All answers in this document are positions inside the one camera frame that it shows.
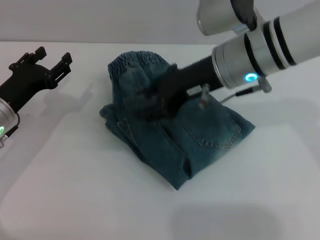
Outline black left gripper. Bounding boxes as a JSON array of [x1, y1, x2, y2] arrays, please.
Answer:
[[0, 46, 74, 113]]

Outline silver metal connector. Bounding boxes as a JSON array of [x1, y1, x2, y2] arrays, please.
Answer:
[[198, 83, 211, 110]]

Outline blue denim shorts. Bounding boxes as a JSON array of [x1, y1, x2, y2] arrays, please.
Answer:
[[99, 50, 256, 191]]

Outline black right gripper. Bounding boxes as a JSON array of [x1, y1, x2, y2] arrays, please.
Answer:
[[135, 55, 224, 122]]

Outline gray cable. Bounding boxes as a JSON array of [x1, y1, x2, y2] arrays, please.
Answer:
[[219, 76, 272, 103]]

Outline dark maroon cable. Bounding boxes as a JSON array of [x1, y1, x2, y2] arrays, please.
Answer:
[[3, 112, 21, 138]]

